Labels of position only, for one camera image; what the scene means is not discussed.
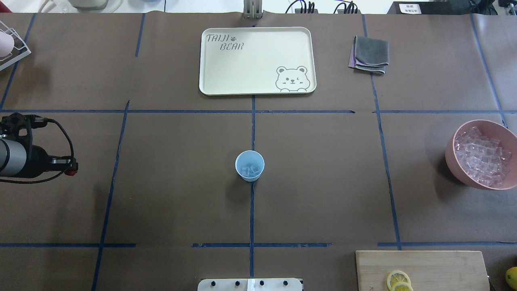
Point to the grey folded cloth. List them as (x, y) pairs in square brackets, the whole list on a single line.
[(369, 55)]

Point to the pink bowl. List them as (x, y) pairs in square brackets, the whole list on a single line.
[(492, 130)]

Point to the pink cup on rack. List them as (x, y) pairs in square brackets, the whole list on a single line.
[(6, 44)]

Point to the aluminium frame post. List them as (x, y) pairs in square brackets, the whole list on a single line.
[(253, 9)]

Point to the white pillar with base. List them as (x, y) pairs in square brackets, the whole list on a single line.
[(250, 284)]

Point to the clear ice cube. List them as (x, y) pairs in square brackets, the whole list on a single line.
[(255, 169), (245, 171)]

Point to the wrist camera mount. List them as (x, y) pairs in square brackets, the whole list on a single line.
[(19, 127)]

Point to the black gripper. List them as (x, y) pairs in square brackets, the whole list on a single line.
[(37, 157)]

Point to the light blue cup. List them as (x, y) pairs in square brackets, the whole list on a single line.
[(249, 165)]

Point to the pile of ice cubes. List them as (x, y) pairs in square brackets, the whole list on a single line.
[(481, 157)]

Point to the wooden cutting board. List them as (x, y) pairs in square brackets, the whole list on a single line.
[(427, 270)]

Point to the lemon slices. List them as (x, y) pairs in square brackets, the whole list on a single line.
[(398, 280)]

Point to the yellow lemon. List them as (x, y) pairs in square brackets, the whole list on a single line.
[(511, 278)]

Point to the cream bear tray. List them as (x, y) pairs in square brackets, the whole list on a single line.
[(256, 61)]

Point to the white cup rack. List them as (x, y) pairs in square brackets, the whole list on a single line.
[(19, 51)]

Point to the red strawberry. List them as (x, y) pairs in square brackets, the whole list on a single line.
[(71, 171)]

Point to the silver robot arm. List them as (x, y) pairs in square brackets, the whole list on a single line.
[(17, 161)]

